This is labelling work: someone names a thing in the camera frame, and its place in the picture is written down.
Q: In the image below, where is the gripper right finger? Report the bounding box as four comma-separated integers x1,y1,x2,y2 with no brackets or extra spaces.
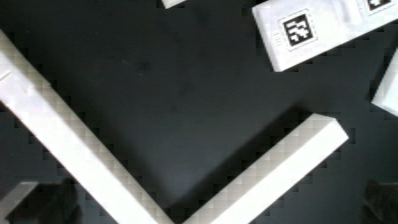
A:
360,180,398,224

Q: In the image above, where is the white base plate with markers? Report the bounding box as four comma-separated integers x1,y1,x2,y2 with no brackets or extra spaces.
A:
161,0,186,9

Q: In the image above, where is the white U-shaped obstacle frame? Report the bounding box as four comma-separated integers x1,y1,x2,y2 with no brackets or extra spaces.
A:
0,31,347,224

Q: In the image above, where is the white cabinet door panel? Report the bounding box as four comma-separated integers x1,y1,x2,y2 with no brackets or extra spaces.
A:
370,49,398,117
251,0,398,72

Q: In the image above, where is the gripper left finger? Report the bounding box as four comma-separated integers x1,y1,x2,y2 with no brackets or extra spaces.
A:
0,179,79,224

